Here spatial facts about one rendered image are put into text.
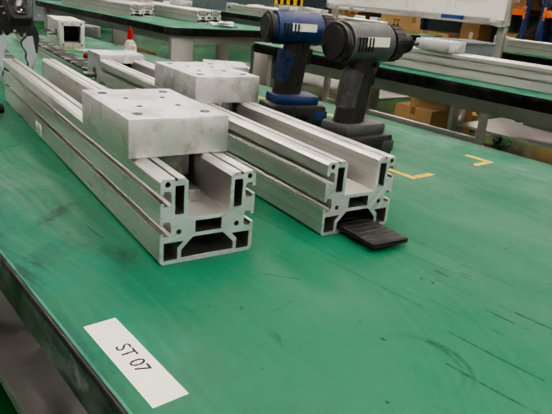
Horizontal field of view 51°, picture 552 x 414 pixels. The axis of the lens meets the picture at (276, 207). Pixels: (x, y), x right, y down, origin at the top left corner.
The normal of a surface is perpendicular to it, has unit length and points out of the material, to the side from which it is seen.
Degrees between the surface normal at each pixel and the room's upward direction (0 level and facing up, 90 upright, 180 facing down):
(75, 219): 0
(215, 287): 0
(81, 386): 85
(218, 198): 90
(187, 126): 90
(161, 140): 90
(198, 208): 0
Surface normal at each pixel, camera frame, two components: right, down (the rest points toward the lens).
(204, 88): 0.54, 0.33
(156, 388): 0.08, -0.93
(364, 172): -0.84, 0.12
